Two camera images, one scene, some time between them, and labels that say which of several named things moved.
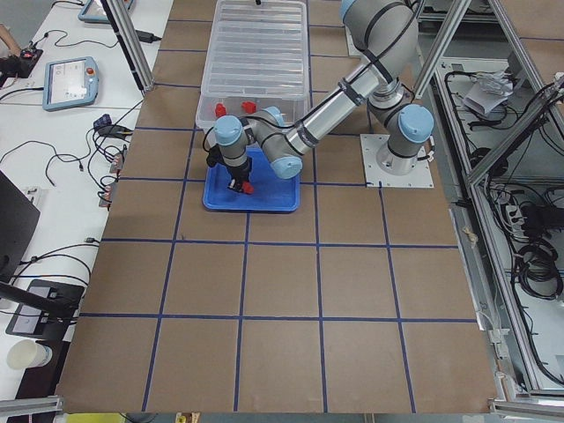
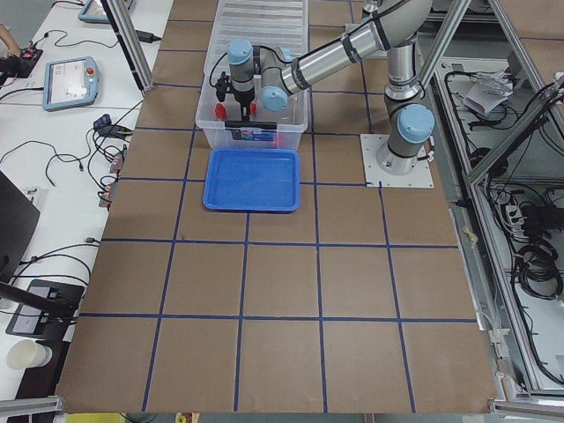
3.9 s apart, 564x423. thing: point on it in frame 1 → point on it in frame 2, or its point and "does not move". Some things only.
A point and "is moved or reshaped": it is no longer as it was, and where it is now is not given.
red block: [248, 107] does not move
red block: [248, 188] is moved or reshaped
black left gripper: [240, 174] → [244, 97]
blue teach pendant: [70, 83] does not move
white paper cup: [26, 353] does not move
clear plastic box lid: [257, 48] does not move
